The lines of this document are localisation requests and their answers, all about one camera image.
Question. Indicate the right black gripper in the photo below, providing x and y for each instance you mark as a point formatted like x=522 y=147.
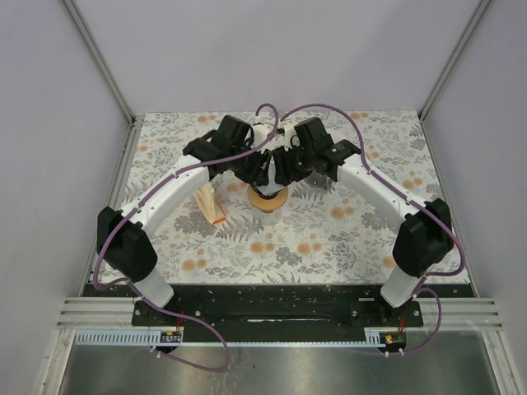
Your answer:
x=282 y=160

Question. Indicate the floral table mat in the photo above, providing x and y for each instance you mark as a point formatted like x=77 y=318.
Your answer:
x=333 y=236

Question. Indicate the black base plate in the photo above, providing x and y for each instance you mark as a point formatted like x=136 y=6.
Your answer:
x=282 y=314

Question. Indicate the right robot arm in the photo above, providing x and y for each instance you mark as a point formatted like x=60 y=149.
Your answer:
x=423 y=227

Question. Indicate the coffee filter paper pack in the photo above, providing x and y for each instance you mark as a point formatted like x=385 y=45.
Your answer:
x=209 y=205

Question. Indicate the left aluminium frame post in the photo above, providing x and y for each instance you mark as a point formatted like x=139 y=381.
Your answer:
x=88 y=39

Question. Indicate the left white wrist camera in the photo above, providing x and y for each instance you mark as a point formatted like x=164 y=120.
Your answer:
x=262 y=131

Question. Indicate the aluminium front rail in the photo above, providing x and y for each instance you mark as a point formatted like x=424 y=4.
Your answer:
x=457 y=314

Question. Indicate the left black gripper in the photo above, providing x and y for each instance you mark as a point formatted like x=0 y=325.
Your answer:
x=258 y=174

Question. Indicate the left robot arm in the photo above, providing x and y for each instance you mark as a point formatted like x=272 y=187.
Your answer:
x=124 y=235

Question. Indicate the right aluminium frame post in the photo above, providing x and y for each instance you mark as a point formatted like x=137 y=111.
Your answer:
x=455 y=56

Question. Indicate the aluminium frame post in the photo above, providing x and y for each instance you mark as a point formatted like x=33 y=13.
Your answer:
x=88 y=39
x=455 y=56

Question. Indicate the white slotted cable duct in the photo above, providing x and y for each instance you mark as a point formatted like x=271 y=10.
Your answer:
x=113 y=337

